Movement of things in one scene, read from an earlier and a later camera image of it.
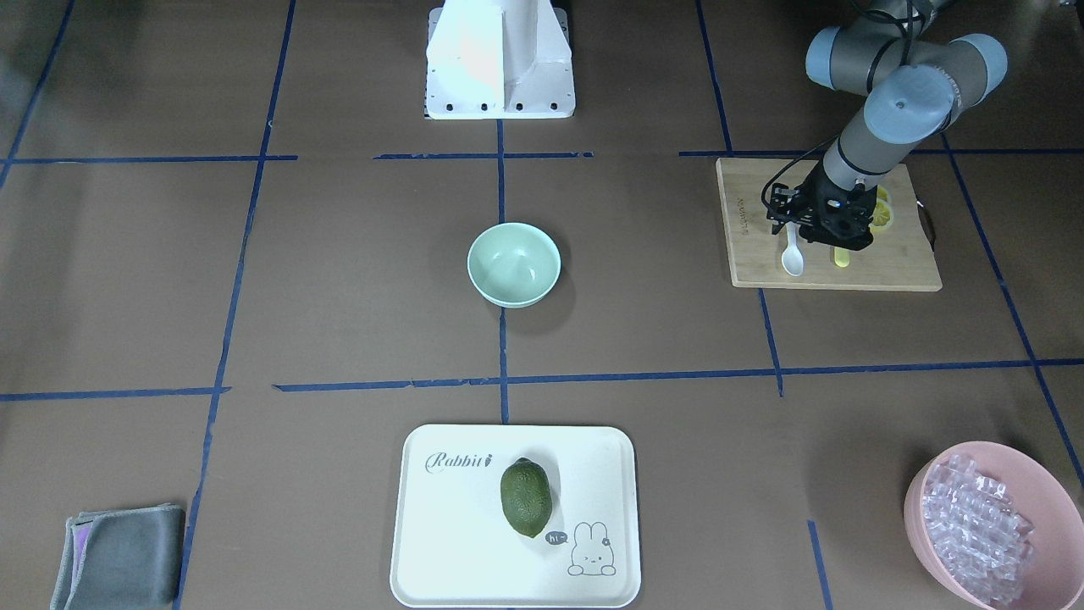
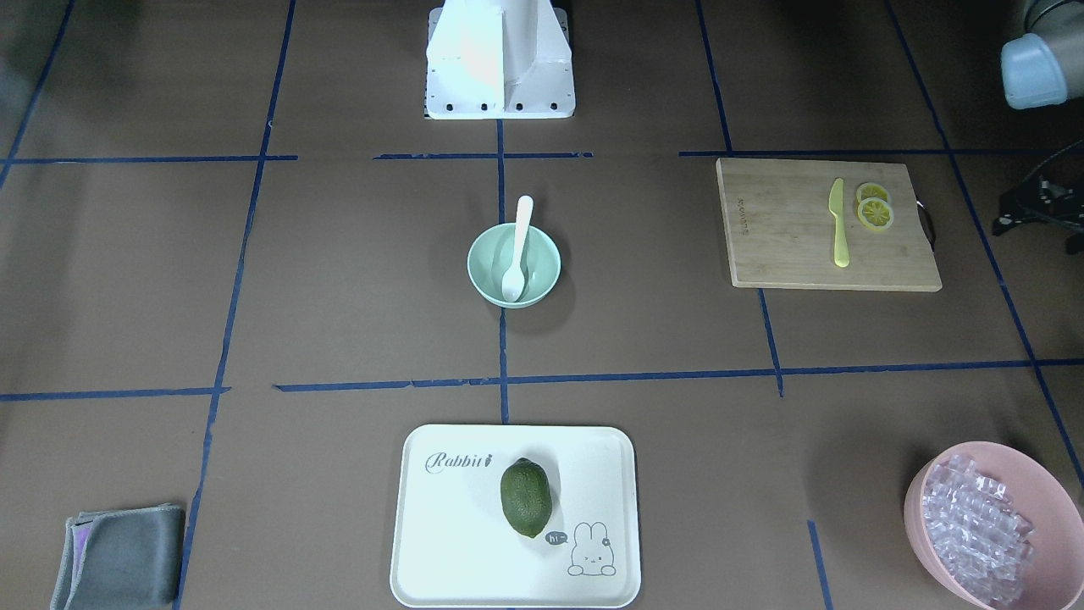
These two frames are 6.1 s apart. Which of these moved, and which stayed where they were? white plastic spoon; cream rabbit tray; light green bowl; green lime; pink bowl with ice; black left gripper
Moved: black left gripper; white plastic spoon
Stayed: green lime; cream rabbit tray; light green bowl; pink bowl with ice
